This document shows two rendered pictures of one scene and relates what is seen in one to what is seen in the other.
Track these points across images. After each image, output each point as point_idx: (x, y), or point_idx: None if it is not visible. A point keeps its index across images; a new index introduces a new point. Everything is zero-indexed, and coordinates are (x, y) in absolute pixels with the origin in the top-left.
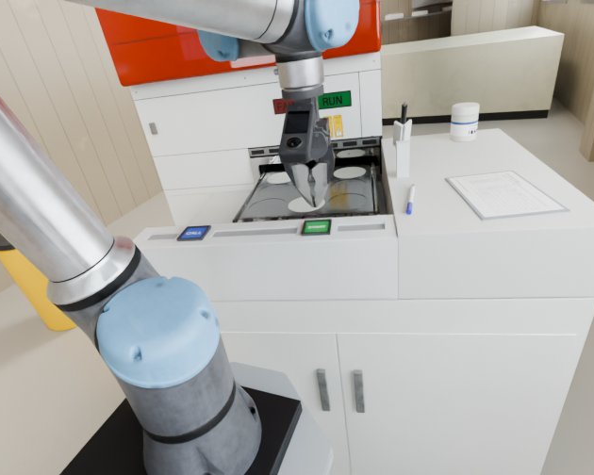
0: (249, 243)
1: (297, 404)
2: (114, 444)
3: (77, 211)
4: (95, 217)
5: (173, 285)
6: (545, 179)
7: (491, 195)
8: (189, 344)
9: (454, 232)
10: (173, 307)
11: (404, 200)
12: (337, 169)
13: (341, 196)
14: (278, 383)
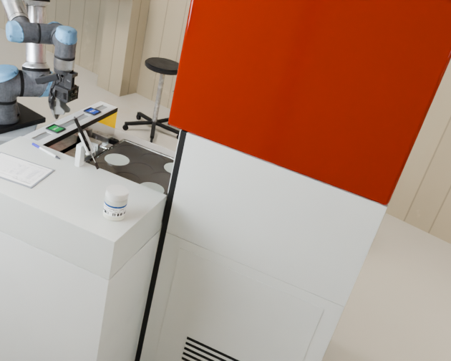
0: (65, 117)
1: None
2: (18, 108)
3: (29, 48)
4: (34, 54)
5: (9, 71)
6: (6, 187)
7: (15, 165)
8: None
9: (3, 144)
10: (1, 70)
11: (48, 150)
12: (165, 188)
13: (112, 170)
14: (11, 135)
